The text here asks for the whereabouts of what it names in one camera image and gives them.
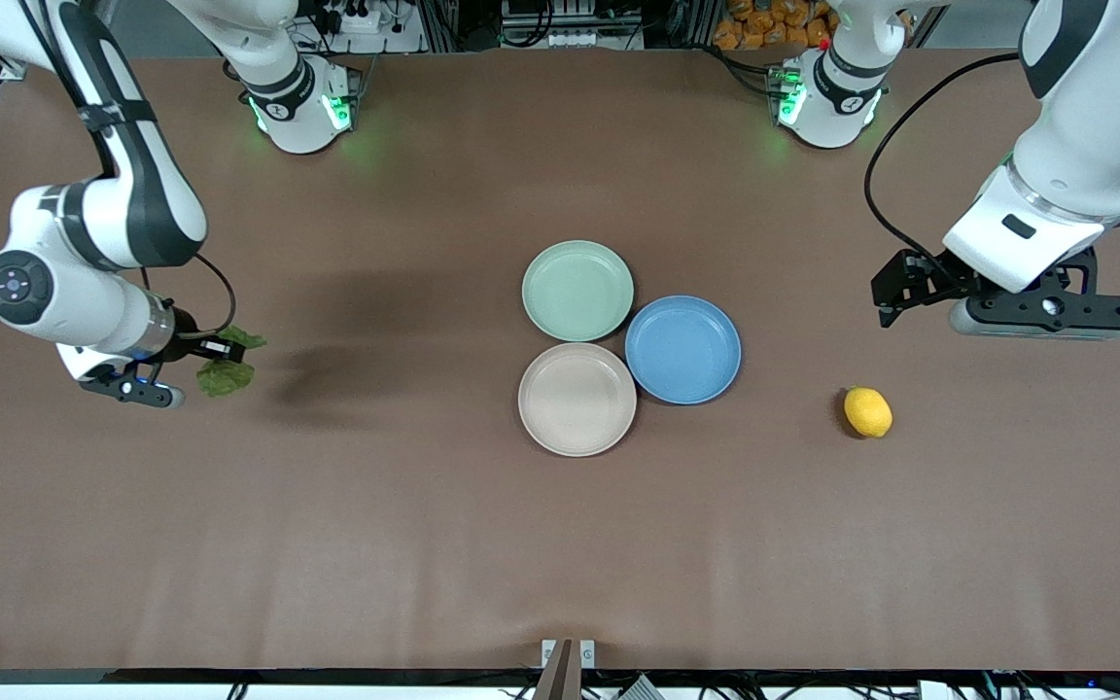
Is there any green lettuce leaf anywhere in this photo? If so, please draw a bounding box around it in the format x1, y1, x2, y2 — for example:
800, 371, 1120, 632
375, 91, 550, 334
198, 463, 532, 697
195, 326, 267, 398

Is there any yellow lemon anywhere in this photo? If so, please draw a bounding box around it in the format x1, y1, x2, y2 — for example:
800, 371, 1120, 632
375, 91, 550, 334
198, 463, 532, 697
843, 385, 893, 439

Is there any blue round plate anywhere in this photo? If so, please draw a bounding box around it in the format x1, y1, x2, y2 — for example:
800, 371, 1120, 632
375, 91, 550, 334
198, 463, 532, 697
624, 295, 743, 405

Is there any orange snack bag pile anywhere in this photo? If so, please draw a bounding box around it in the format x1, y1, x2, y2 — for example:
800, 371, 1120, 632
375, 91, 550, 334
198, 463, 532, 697
713, 0, 835, 52

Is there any green round plate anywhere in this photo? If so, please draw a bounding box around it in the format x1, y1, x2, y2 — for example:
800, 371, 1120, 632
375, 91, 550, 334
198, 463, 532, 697
521, 239, 636, 343

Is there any beige round plate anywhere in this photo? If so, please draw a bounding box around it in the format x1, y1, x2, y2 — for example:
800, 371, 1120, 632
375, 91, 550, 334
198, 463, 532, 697
517, 341, 638, 458

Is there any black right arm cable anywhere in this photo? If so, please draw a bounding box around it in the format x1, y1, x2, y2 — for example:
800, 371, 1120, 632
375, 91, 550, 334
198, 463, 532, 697
140, 253, 237, 339

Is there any black base cable bundle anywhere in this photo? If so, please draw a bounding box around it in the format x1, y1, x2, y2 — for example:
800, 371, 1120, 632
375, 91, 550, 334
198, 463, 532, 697
706, 44, 787, 98

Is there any metal table edge bracket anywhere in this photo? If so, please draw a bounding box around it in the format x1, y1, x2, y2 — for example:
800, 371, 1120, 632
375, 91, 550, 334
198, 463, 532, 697
541, 639, 597, 672

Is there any brown wooden post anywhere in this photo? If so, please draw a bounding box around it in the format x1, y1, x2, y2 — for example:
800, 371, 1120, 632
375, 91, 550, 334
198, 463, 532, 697
533, 639, 576, 700

